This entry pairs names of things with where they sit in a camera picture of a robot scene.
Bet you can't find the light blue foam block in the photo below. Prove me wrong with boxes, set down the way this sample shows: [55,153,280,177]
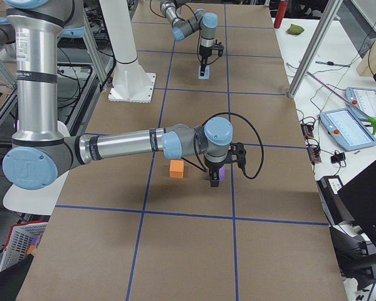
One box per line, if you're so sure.
[198,66,210,80]

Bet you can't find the far blue teach pendant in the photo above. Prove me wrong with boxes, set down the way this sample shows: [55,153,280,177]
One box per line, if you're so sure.
[345,87,376,122]

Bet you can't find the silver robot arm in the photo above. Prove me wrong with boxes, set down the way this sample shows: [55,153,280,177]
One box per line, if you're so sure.
[3,1,235,190]
[160,1,224,79]

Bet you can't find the blue teach pendant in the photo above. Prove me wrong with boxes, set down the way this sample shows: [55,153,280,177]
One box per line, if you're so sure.
[320,108,376,151]
[345,87,376,122]

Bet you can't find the near blue teach pendant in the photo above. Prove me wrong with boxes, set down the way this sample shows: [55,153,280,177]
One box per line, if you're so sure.
[320,108,376,151]

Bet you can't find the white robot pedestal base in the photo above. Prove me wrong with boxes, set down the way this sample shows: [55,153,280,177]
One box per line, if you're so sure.
[100,0,156,103]

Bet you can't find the white perforated basket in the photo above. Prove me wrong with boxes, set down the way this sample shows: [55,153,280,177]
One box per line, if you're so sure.
[0,221,48,272]

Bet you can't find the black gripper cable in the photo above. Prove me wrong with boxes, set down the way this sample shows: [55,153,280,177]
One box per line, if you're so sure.
[187,112,264,180]

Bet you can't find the aluminium frame post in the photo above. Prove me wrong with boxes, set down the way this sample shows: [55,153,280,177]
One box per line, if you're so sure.
[287,0,343,98]

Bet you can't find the purple foam block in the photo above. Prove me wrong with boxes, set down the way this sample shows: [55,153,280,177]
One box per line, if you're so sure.
[219,166,226,182]

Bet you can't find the red water bottle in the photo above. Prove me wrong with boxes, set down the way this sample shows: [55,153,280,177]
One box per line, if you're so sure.
[273,0,288,29]

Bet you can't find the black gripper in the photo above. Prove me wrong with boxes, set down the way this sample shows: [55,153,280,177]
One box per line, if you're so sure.
[204,153,230,187]
[198,44,214,68]

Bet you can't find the orange foam block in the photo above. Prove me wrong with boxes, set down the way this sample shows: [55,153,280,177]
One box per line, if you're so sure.
[169,159,184,179]

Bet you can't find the green handled reacher grabber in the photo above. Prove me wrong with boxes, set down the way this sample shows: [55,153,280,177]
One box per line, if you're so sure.
[306,72,376,135]

